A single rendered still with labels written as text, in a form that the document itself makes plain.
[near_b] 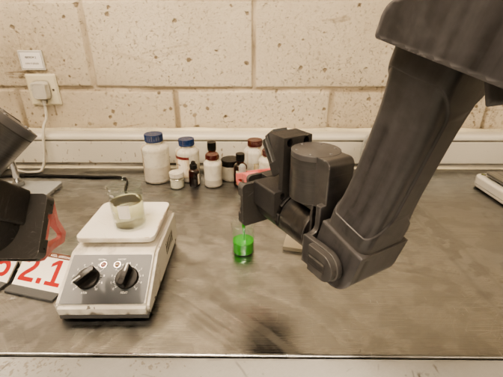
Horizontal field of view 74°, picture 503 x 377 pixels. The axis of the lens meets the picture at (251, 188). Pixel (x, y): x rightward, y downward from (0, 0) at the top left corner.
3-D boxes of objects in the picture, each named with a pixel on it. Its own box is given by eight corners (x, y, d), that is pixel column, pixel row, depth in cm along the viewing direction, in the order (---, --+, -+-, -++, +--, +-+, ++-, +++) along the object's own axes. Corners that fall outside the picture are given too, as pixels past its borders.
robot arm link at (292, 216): (275, 188, 42) (310, 210, 37) (310, 179, 45) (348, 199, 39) (273, 234, 45) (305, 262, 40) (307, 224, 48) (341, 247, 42)
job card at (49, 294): (52, 302, 50) (45, 280, 48) (4, 292, 52) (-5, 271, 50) (81, 276, 55) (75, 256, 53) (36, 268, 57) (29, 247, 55)
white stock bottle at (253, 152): (240, 179, 92) (239, 141, 87) (248, 171, 97) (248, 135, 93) (261, 182, 90) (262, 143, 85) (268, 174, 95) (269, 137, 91)
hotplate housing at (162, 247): (151, 321, 47) (143, 276, 43) (57, 322, 46) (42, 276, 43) (180, 234, 67) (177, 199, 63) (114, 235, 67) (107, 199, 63)
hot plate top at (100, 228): (154, 242, 50) (153, 237, 50) (74, 243, 50) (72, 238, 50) (171, 205, 61) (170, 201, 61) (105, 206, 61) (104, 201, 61)
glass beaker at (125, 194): (153, 228, 53) (147, 182, 50) (118, 238, 50) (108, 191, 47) (141, 213, 57) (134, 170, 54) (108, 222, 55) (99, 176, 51)
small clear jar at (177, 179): (175, 191, 85) (173, 176, 83) (168, 186, 88) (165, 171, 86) (188, 187, 87) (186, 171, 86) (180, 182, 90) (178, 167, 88)
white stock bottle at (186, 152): (195, 172, 97) (192, 134, 92) (204, 179, 92) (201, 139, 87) (174, 176, 94) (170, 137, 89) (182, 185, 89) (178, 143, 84)
